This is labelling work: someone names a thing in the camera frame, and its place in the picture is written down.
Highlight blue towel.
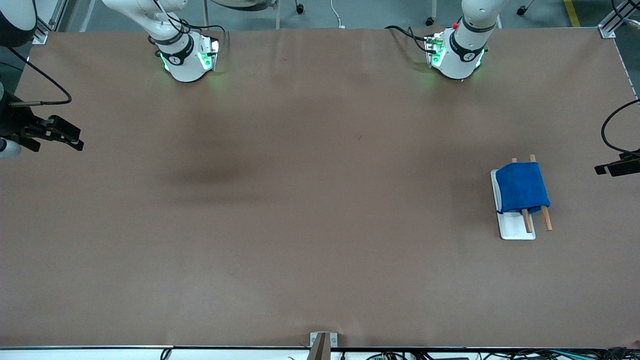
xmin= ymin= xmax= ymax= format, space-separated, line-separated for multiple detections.
xmin=494 ymin=161 xmax=552 ymax=215

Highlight aluminium frame profile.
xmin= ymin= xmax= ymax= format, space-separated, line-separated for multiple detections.
xmin=27 ymin=0 xmax=67 ymax=46
xmin=597 ymin=0 xmax=640 ymax=40

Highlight white towel rack wooden bars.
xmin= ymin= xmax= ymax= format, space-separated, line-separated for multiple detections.
xmin=490 ymin=154 xmax=554 ymax=241

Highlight black right base cable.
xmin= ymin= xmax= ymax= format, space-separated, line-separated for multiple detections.
xmin=150 ymin=0 xmax=230 ymax=48

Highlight cable bundle under table edge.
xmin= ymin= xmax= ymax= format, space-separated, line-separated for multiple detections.
xmin=340 ymin=347 xmax=640 ymax=360

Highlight black base cable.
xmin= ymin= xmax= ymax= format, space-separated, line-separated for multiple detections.
xmin=384 ymin=25 xmax=437 ymax=54
xmin=150 ymin=0 xmax=230 ymax=48

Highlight black left base cable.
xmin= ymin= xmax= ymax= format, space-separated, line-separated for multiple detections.
xmin=384 ymin=25 xmax=437 ymax=54

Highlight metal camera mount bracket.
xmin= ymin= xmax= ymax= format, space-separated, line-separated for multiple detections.
xmin=309 ymin=331 xmax=339 ymax=360

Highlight white floor cable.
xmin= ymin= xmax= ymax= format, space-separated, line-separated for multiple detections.
xmin=330 ymin=0 xmax=347 ymax=29

